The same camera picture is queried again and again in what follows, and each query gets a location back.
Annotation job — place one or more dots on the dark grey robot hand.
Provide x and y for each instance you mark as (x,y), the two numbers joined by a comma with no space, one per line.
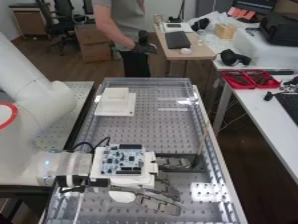
(121,163)

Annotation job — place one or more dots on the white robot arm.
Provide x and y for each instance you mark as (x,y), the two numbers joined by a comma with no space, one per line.
(30,110)

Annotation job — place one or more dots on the small white box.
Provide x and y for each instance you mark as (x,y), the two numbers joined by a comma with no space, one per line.
(115,101)

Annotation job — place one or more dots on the white desk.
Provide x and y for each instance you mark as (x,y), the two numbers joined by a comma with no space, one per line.
(266,126)
(270,55)

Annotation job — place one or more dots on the wooden desk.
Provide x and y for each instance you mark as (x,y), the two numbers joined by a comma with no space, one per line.
(186,56)

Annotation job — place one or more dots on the red tray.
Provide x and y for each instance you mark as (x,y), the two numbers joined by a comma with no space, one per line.
(238,79)
(262,78)

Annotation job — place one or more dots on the wooden drawer cabinet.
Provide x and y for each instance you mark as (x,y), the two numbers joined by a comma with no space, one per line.
(93,43)

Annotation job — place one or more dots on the white computer mouse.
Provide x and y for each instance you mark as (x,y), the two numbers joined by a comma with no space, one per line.
(185,51)

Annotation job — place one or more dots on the black keyboard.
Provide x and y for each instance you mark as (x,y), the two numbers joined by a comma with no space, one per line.
(177,39)
(288,106)

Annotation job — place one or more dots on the black headset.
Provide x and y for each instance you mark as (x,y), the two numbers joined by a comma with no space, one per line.
(234,57)

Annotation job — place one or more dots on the person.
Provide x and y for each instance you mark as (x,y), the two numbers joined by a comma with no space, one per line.
(119,23)

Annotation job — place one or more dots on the black office chair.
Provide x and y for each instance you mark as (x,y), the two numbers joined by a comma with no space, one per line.
(60,20)

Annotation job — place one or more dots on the small wooden box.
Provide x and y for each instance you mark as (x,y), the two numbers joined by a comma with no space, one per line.
(223,31)

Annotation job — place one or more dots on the black case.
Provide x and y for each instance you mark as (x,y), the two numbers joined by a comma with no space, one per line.
(279,28)

